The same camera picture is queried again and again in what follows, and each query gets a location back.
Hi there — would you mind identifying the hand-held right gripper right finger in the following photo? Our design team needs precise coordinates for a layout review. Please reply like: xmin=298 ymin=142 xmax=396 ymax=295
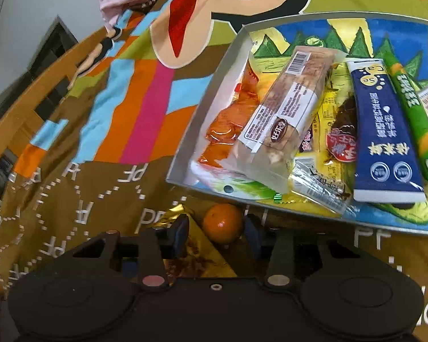
xmin=244 ymin=214 xmax=361 ymax=290

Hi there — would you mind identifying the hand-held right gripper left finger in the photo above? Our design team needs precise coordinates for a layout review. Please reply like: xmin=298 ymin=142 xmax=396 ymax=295
xmin=71 ymin=214 xmax=190 ymax=292

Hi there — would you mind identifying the gold foil packet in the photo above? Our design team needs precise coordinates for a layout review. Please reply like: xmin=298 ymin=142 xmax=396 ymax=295
xmin=153 ymin=205 xmax=238 ymax=278

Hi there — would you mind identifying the orange mandarin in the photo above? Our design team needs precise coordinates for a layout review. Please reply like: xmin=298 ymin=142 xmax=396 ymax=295
xmin=202 ymin=203 xmax=244 ymax=245

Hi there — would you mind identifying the small clear snack packet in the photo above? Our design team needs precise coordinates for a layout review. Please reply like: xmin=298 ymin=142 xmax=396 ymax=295
xmin=292 ymin=160 xmax=354 ymax=216

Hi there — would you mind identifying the orange spicy snack packet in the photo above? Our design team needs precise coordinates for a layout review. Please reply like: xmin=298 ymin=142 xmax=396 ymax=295
xmin=191 ymin=59 xmax=282 ymax=200

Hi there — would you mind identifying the clear bread packet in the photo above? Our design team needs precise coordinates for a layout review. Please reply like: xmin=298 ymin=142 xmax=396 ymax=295
xmin=232 ymin=46 xmax=346 ymax=193

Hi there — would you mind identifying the metal tin tray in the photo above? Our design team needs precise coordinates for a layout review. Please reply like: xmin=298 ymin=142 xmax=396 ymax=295
xmin=166 ymin=11 xmax=428 ymax=237

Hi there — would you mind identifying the yellow snack bar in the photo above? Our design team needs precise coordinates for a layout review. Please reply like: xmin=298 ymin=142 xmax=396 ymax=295
xmin=287 ymin=89 xmax=354 ymax=195

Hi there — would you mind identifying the blue stick packet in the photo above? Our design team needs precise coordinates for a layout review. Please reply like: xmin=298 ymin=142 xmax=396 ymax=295
xmin=346 ymin=58 xmax=427 ymax=203

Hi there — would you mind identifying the green sausage stick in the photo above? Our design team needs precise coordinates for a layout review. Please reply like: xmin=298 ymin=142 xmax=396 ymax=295
xmin=383 ymin=52 xmax=428 ymax=191

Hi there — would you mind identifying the brown printed monkey blanket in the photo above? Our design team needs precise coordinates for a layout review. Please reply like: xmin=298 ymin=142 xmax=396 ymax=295
xmin=0 ymin=0 xmax=428 ymax=342

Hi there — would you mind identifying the dark window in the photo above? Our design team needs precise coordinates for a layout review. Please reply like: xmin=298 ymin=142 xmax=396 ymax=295
xmin=0 ymin=16 xmax=79 ymax=122

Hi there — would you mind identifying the wooden bed frame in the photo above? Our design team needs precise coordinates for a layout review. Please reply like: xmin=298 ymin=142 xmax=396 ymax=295
xmin=0 ymin=32 xmax=115 ymax=200

